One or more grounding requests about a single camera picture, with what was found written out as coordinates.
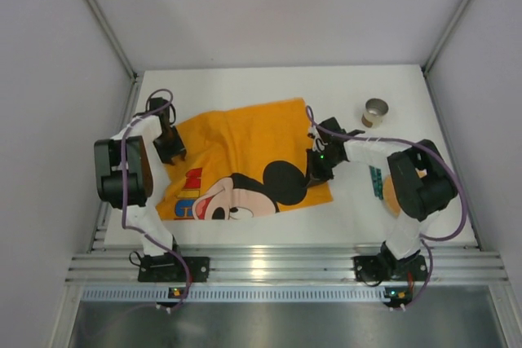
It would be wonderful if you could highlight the orange Mickey Mouse placemat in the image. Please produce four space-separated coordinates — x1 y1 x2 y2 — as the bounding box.
157 98 333 221

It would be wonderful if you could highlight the metal cup with cork band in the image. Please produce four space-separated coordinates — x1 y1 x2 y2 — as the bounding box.
361 98 389 128

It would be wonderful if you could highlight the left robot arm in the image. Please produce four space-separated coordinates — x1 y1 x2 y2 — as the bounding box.
94 97 187 257

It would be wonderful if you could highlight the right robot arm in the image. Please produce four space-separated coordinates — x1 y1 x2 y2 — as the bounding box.
305 117 459 262

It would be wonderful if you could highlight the round woven coaster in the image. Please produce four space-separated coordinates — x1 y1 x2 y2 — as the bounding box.
383 175 401 218

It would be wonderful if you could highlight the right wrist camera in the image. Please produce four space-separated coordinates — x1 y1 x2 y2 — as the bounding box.
307 128 325 154

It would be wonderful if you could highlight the spoon with teal handle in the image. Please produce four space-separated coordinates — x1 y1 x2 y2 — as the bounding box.
369 166 382 199

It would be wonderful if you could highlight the fork with teal handle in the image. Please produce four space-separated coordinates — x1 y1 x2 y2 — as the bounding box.
373 168 383 200

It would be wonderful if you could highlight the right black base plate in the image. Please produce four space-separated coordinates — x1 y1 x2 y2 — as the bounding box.
353 254 428 284

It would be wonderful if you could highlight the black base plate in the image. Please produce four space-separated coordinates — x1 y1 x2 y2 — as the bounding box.
353 254 428 284
138 254 210 283

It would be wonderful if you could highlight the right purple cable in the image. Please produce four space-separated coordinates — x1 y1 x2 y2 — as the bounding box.
304 104 468 311

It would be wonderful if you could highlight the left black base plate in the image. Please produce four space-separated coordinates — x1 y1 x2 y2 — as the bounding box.
138 254 210 283

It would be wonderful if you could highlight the aluminium rail frame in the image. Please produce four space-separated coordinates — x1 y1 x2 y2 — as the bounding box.
65 229 508 285

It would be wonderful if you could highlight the perforated cable duct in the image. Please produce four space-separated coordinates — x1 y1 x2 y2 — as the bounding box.
82 286 411 303

